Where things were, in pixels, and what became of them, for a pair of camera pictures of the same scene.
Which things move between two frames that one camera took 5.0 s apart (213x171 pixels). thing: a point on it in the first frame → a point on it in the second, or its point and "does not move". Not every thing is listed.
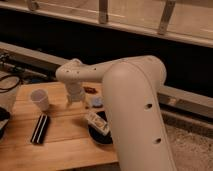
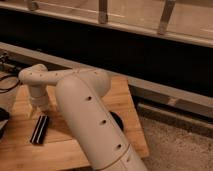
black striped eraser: [40, 129] does not move
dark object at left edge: [4, 118] does not move
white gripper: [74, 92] → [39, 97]
